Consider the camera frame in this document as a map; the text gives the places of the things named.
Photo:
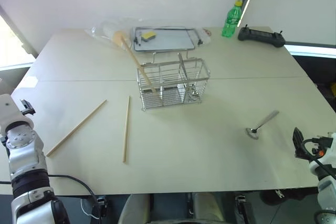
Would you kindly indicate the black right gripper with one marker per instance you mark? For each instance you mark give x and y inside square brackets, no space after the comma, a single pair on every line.
[298,142]

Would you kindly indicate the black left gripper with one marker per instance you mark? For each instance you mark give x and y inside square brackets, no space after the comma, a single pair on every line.
[27,108]

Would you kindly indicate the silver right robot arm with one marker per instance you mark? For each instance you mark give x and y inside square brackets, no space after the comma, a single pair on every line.
[325,190]

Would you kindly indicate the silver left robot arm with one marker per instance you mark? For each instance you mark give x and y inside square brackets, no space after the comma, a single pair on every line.
[25,153]

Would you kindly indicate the metal spoon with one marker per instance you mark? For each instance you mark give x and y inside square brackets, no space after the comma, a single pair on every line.
[258,125]

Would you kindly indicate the wooden chopstick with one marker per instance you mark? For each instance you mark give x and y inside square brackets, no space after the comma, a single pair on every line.
[126,129]
[76,128]
[136,62]

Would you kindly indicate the yellow object beside table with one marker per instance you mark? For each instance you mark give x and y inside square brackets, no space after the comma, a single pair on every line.
[333,89]

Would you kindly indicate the clear plastic bag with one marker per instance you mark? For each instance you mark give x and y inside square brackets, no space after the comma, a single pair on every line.
[107,33]

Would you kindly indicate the grey rounded shape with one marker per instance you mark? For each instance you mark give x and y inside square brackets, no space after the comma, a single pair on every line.
[134,209]
[207,207]

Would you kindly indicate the black remote controller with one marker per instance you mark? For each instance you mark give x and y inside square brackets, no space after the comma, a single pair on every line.
[261,36]

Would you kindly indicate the green plastic bottle yellow cap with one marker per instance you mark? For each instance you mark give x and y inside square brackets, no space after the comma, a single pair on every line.
[231,22]

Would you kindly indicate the yellow sponge eraser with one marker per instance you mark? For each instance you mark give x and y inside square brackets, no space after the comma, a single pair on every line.
[148,36]

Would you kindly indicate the small clear plastic packet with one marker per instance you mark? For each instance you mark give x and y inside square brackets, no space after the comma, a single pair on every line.
[204,35]

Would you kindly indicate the metal tray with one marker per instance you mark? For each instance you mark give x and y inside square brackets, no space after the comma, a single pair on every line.
[168,39]

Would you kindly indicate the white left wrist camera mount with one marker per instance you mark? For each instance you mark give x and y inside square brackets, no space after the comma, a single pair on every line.
[8,111]

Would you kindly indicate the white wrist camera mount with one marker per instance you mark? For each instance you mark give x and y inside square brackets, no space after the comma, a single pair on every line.
[8,111]
[325,157]

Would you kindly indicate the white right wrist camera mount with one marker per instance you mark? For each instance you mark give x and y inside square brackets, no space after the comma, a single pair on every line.
[325,157]

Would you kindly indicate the black table leg bracket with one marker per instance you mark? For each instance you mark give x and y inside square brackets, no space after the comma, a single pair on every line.
[241,208]
[102,205]

